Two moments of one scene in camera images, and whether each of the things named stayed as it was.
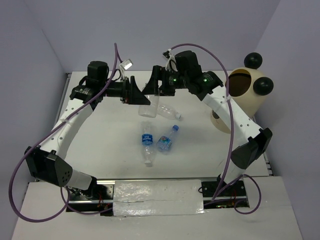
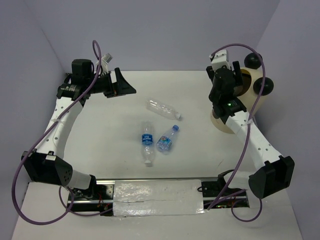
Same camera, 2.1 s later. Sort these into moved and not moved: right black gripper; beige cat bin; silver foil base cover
Moved: right black gripper
Not moved: beige cat bin; silver foil base cover
